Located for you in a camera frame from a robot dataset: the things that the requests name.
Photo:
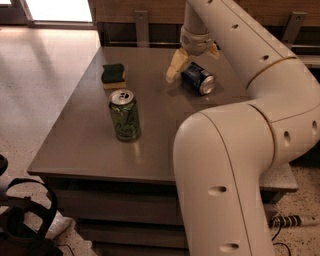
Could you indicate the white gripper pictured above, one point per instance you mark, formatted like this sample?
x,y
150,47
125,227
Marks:
x,y
197,44

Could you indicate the left metal bracket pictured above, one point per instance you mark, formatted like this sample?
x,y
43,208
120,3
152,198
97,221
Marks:
x,y
142,28

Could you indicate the grey drawer cabinet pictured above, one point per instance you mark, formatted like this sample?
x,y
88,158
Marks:
x,y
129,181

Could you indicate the white power strip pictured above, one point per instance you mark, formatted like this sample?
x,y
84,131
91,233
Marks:
x,y
293,220

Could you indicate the green and yellow sponge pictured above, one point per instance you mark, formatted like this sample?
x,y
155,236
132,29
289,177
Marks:
x,y
113,76

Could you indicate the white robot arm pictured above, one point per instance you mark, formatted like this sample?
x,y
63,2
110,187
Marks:
x,y
220,152

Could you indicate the wooden counter panel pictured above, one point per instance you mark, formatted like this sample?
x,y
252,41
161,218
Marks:
x,y
266,12

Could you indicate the metal bracket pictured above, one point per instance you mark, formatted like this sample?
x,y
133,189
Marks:
x,y
142,28
292,28

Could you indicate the blue pepsi can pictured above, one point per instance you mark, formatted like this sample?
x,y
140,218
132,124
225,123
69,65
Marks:
x,y
199,78

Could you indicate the right metal bracket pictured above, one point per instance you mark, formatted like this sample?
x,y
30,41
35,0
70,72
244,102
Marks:
x,y
292,28

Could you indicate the green la croix can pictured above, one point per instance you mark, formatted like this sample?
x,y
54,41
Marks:
x,y
124,114

